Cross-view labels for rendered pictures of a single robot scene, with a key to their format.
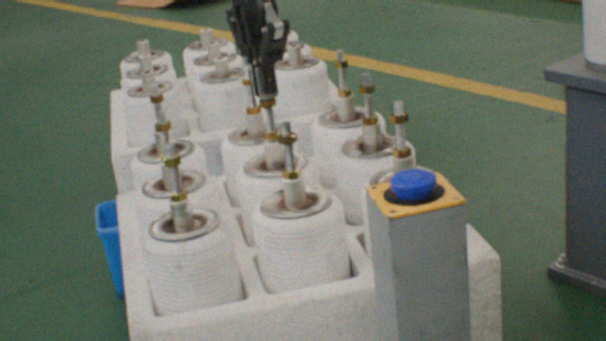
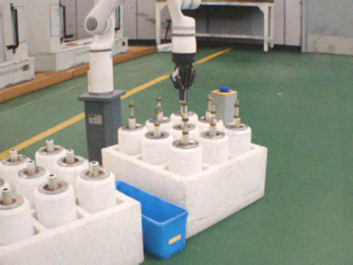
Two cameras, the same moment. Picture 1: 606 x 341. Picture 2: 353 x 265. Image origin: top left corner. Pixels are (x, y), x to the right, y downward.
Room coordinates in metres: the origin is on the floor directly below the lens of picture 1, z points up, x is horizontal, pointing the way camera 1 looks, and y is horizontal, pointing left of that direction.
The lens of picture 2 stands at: (1.77, 1.12, 0.64)
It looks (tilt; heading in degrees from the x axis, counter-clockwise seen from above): 17 degrees down; 236
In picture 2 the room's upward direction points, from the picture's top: 1 degrees counter-clockwise
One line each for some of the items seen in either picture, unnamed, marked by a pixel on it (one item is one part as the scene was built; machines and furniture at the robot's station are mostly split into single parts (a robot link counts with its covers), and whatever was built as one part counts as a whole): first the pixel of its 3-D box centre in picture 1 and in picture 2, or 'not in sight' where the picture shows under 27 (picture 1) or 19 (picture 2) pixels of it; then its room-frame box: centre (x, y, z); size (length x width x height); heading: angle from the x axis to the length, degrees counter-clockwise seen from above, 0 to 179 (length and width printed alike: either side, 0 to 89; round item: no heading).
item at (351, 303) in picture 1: (292, 288); (184, 173); (1.00, 0.04, 0.09); 0.39 x 0.39 x 0.18; 10
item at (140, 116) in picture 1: (159, 143); (98, 207); (1.41, 0.24, 0.16); 0.10 x 0.10 x 0.18
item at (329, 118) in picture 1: (347, 117); (132, 128); (1.14, -0.05, 0.25); 0.08 x 0.08 x 0.01
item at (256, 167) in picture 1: (276, 165); (183, 127); (1.01, 0.04, 0.25); 0.08 x 0.08 x 0.01
